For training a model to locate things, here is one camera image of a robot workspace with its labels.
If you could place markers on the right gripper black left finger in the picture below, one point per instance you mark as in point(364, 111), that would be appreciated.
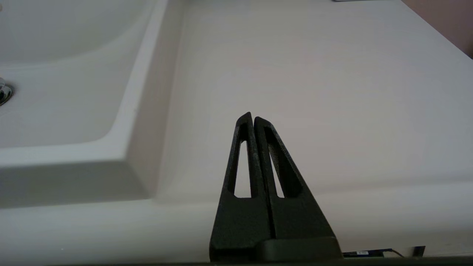
point(240, 225)

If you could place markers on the beige ceramic sink basin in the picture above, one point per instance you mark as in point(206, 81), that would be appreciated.
point(55, 122)

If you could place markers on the chrome sink drain stopper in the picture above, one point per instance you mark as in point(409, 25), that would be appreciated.
point(4, 92)

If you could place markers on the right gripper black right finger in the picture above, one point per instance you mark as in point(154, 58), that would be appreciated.
point(299, 218)

